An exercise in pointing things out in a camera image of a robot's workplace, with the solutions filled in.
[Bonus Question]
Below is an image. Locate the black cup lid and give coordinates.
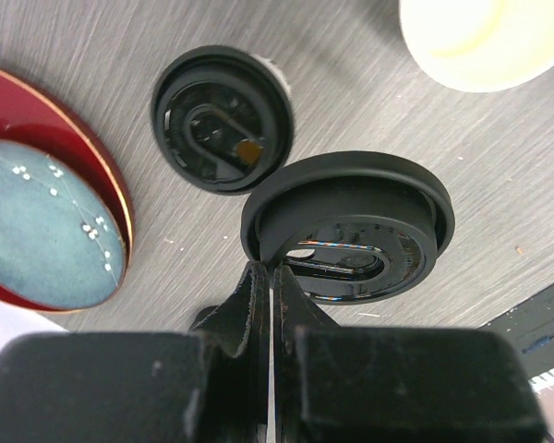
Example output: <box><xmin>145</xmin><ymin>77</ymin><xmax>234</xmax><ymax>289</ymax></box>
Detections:
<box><xmin>151</xmin><ymin>45</ymin><xmax>295</xmax><ymax>195</ymax></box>
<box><xmin>240</xmin><ymin>151</ymin><xmax>455</xmax><ymax>305</ymax></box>

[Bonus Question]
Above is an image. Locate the red round tray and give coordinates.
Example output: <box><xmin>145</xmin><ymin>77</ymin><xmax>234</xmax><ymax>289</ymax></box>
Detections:
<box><xmin>0</xmin><ymin>69</ymin><xmax>134</xmax><ymax>313</ymax></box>

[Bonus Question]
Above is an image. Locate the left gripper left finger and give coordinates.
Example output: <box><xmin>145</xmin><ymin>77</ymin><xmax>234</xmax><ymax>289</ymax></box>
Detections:
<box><xmin>0</xmin><ymin>262</ymin><xmax>270</xmax><ymax>442</ymax></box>

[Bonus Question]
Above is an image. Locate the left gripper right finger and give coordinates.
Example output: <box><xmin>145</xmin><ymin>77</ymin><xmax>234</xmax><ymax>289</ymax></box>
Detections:
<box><xmin>273</xmin><ymin>265</ymin><xmax>548</xmax><ymax>442</ymax></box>

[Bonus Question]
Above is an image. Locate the white paper cup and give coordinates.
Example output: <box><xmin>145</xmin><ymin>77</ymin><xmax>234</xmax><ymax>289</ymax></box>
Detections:
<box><xmin>398</xmin><ymin>1</ymin><xmax>554</xmax><ymax>93</ymax></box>
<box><xmin>251</xmin><ymin>54</ymin><xmax>292</xmax><ymax>99</ymax></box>

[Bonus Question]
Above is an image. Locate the blue ceramic plate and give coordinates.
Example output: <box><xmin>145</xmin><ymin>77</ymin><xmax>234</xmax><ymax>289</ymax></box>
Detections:
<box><xmin>0</xmin><ymin>140</ymin><xmax>126</xmax><ymax>310</ymax></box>

